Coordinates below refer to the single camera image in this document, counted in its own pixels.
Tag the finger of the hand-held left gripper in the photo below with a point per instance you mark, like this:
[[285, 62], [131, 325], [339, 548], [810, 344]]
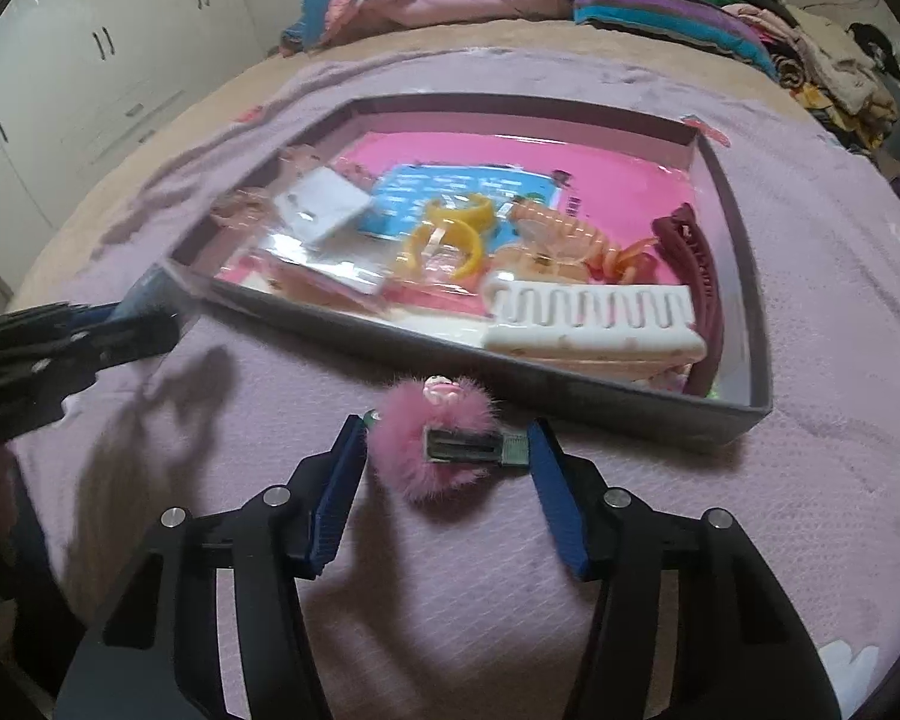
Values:
[[120, 349], [146, 304]]

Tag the white wardrobe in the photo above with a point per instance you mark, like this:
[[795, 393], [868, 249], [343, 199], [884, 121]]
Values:
[[120, 52]]

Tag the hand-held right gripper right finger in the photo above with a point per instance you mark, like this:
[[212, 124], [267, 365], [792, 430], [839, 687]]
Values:
[[562, 502]]

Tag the clear packet with pink items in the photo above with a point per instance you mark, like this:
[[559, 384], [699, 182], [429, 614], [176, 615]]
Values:
[[307, 277]]

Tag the white comb hair clip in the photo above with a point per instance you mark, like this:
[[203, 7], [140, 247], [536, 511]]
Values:
[[592, 349]]

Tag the translucent peach hair claw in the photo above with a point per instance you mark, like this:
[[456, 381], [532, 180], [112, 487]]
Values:
[[555, 232]]

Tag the pile of folded clothes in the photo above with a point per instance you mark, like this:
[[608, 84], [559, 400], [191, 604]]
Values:
[[832, 67]]

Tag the dark red banana clip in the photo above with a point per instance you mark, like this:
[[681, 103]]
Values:
[[701, 277]]

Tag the striped folded blanket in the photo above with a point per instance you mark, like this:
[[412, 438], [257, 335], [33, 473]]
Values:
[[667, 22]]

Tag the grey cardboard box pink inside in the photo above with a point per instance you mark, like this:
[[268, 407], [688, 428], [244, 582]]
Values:
[[570, 390]]

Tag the black garment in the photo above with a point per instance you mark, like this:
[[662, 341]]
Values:
[[877, 45]]

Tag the blue printed card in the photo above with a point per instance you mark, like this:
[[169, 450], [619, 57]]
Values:
[[435, 187]]

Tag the yellow hair claw clip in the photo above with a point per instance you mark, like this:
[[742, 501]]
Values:
[[465, 214]]

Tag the pink fluffy hair clip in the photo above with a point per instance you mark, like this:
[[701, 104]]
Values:
[[405, 465]]

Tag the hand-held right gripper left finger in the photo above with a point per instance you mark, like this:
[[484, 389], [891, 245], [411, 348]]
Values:
[[337, 495]]

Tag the clear packet with white card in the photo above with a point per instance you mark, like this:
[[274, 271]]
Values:
[[322, 206]]

